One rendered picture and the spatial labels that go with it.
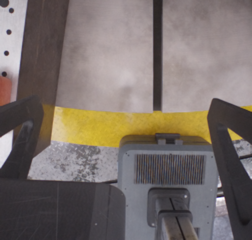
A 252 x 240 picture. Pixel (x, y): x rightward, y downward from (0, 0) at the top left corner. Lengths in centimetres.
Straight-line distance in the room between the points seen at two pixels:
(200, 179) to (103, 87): 67
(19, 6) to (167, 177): 95
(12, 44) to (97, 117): 77
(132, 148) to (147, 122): 28
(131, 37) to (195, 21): 29
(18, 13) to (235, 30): 88
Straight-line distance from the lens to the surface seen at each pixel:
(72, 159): 144
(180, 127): 139
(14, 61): 72
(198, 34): 109
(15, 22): 74
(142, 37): 104
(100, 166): 143
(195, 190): 124
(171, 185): 120
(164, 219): 104
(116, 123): 135
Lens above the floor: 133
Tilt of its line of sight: 83 degrees down
